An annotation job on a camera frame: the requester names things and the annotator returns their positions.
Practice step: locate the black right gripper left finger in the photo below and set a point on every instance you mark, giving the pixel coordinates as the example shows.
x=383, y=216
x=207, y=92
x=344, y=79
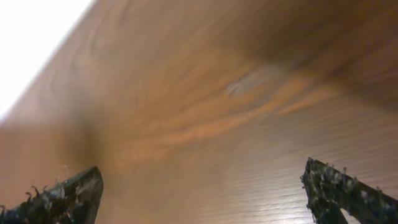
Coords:
x=73, y=201

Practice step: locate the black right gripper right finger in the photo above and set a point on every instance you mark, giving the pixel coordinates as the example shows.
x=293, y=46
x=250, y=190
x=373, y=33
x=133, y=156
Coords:
x=330, y=191

